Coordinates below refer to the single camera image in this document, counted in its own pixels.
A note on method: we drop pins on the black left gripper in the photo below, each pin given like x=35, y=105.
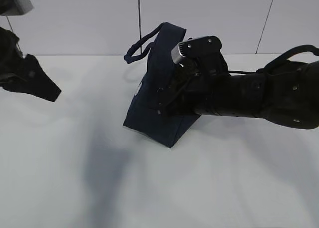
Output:
x=23, y=75

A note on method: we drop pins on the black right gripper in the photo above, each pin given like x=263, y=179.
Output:
x=177, y=100

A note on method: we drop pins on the navy blue lunch bag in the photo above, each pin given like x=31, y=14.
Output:
x=143, y=114

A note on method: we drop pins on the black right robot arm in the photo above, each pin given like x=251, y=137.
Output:
x=283, y=92

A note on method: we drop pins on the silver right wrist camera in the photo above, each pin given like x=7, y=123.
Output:
x=195, y=48

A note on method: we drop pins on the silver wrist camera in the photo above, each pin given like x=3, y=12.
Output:
x=195, y=48
x=15, y=7

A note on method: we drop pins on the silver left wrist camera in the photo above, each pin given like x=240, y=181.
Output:
x=15, y=7

